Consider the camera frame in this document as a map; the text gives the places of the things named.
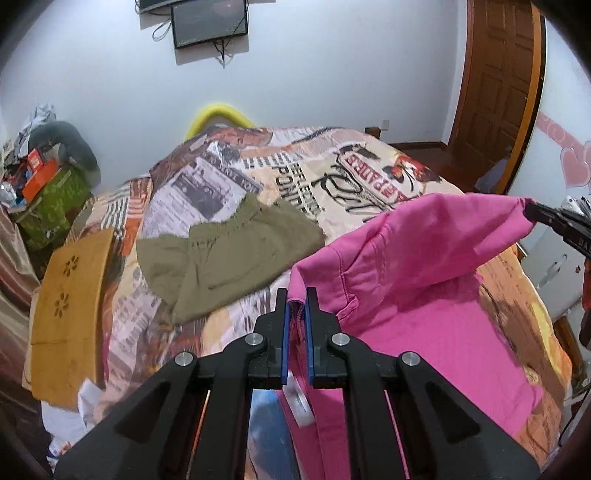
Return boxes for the green bag with clutter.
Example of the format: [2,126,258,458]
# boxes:
[14,166,93,252]

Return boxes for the wooden board with flower cutouts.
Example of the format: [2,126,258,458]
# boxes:
[30,228,116,409]

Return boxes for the white cabinet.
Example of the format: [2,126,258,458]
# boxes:
[519,196,591,320]

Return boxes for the olive green pants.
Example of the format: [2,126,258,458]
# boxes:
[137,194,327,324]

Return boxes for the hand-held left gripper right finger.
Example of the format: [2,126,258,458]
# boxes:
[305,287,541,480]

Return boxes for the white papers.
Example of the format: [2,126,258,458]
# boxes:
[41,378,110,459]

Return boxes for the pink heart wall stickers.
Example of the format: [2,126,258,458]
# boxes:
[538,111,591,190]

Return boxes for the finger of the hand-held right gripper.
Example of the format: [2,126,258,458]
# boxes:
[524,198,591,259]

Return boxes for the orange box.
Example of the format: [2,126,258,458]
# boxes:
[21,150,62,202]

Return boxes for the striped curtain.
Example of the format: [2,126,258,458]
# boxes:
[0,203,43,462]

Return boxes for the pink pants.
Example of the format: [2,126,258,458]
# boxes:
[283,193,544,480]

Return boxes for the printed blanket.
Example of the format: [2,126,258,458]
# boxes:
[23,126,573,480]

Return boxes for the black wall monitor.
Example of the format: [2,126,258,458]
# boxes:
[135,0,178,14]
[171,0,250,49]

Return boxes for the brown wooden door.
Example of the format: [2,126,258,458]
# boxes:
[443,0,548,195]

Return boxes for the grey plush bundle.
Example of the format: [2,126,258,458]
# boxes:
[28,121,101,185]

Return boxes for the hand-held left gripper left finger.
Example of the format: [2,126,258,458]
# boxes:
[54,288,291,480]

